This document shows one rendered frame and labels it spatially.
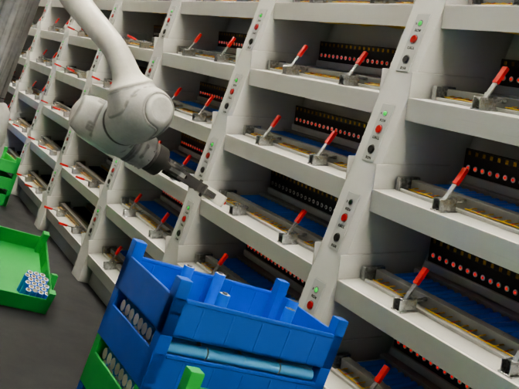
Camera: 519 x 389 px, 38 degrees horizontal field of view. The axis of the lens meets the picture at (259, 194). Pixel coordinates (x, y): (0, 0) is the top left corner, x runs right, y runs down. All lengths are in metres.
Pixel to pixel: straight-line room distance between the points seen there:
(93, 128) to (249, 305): 0.63
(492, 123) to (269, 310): 0.50
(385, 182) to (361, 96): 0.23
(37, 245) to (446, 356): 1.58
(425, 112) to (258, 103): 0.76
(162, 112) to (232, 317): 0.64
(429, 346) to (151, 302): 0.49
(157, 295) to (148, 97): 0.62
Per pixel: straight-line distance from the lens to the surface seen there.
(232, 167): 2.14
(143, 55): 2.96
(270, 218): 1.91
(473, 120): 1.39
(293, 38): 2.18
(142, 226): 2.51
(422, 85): 1.55
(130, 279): 1.17
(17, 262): 2.48
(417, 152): 1.57
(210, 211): 2.06
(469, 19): 1.51
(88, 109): 1.74
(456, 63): 1.60
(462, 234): 1.33
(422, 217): 1.40
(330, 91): 1.76
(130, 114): 1.61
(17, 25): 1.99
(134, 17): 3.47
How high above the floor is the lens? 0.68
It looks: 3 degrees down
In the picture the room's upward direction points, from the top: 21 degrees clockwise
